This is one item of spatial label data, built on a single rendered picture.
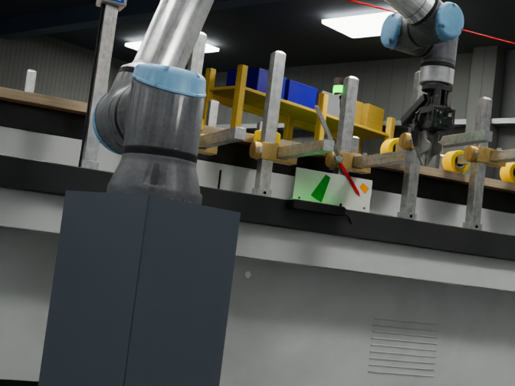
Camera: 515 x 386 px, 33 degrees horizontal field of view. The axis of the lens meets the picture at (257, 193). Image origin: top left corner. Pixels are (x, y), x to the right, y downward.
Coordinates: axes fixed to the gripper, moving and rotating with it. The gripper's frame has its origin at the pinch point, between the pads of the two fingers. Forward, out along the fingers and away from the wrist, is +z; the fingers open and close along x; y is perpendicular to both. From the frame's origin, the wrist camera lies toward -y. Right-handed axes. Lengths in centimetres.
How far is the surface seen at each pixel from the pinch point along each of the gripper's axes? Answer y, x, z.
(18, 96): -52, -99, -6
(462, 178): -52, 51, -6
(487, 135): -6.5, 24.8, -11.8
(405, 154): -7.0, -1.5, -2.2
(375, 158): -22.6, -1.5, -2.0
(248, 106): -697, 225, -143
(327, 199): -35.4, -8.6, 10.5
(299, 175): -35.4, -18.8, 4.7
